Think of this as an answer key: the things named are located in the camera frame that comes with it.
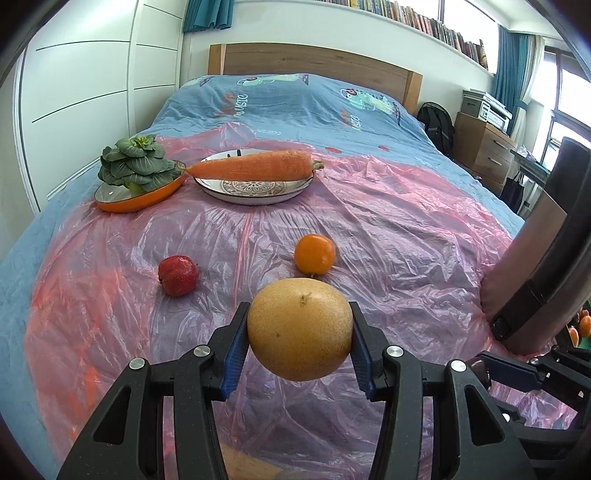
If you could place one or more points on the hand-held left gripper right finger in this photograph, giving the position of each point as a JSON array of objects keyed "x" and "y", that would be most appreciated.
[{"x": 362, "y": 364}]

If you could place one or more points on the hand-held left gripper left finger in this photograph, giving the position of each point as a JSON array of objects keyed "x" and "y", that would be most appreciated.
[{"x": 233, "y": 360}]

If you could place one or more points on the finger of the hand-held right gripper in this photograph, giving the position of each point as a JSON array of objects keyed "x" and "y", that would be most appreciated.
[
  {"x": 512, "y": 371},
  {"x": 554, "y": 443}
]

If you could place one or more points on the dark plum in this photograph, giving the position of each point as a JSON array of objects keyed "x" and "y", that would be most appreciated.
[{"x": 479, "y": 371}]

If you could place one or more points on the yellow pear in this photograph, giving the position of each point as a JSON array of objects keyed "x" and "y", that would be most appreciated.
[{"x": 298, "y": 330}]

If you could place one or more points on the orange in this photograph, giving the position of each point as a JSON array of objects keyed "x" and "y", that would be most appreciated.
[
  {"x": 585, "y": 324},
  {"x": 574, "y": 334},
  {"x": 315, "y": 254}
]

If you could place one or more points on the green container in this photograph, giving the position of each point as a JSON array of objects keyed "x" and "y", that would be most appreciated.
[{"x": 582, "y": 345}]

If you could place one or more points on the brown and black chair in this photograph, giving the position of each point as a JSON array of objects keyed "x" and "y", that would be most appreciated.
[{"x": 512, "y": 277}]

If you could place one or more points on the small red apple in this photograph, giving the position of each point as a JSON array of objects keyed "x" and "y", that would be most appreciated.
[{"x": 178, "y": 275}]

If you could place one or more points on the pink plastic sheet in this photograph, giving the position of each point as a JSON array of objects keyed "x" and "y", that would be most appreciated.
[{"x": 392, "y": 230}]

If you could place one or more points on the patterned white plate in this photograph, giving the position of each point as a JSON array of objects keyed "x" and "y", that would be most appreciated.
[{"x": 251, "y": 189}]

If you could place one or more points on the black bag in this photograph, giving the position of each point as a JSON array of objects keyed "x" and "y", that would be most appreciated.
[{"x": 512, "y": 194}]

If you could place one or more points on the orange plate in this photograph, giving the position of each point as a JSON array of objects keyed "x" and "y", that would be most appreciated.
[{"x": 134, "y": 201}]

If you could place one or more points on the carrot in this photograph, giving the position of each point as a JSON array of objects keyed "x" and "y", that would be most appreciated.
[{"x": 254, "y": 166}]

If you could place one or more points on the bok choy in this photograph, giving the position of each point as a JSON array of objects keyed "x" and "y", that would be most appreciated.
[{"x": 136, "y": 164}]

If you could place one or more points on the wooden drawer cabinet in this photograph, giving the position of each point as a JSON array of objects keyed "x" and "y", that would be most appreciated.
[{"x": 480, "y": 147}]

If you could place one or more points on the black backpack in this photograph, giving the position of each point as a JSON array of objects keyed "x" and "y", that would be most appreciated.
[{"x": 436, "y": 127}]

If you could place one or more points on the blue printed blanket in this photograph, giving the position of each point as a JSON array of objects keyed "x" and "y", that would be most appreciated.
[{"x": 300, "y": 106}]

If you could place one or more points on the white printer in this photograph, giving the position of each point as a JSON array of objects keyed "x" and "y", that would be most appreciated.
[{"x": 485, "y": 108}]

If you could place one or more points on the window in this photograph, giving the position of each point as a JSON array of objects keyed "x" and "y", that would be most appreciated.
[{"x": 568, "y": 83}]

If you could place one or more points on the teal curtain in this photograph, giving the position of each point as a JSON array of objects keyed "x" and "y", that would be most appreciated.
[
  {"x": 207, "y": 14},
  {"x": 510, "y": 69}
]

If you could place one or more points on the wooden headboard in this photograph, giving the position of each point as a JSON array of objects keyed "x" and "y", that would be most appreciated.
[{"x": 323, "y": 60}]

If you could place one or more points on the white wardrobe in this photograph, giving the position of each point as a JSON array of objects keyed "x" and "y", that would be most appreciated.
[{"x": 92, "y": 69}]

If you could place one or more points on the row of books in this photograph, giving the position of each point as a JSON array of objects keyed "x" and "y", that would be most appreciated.
[{"x": 438, "y": 27}]

